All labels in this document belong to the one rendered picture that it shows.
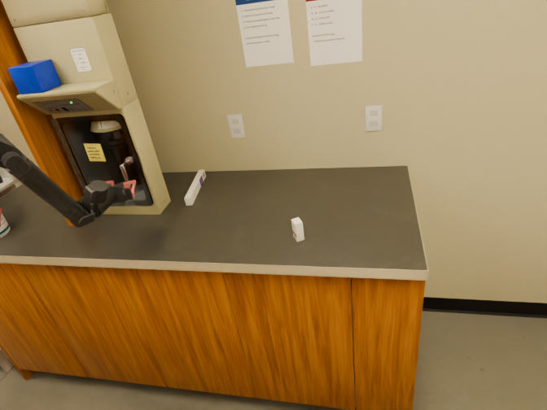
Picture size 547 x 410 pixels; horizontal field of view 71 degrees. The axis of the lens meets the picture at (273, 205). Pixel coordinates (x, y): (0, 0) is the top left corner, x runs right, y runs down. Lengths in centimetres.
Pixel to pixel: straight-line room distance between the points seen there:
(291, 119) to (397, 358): 108
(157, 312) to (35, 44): 109
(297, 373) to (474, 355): 96
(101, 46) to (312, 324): 122
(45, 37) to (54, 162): 48
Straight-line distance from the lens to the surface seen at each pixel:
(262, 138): 185
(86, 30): 152
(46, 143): 177
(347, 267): 123
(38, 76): 157
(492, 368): 226
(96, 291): 177
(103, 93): 146
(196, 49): 182
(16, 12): 167
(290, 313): 146
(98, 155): 168
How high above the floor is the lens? 175
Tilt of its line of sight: 31 degrees down
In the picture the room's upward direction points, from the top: 9 degrees counter-clockwise
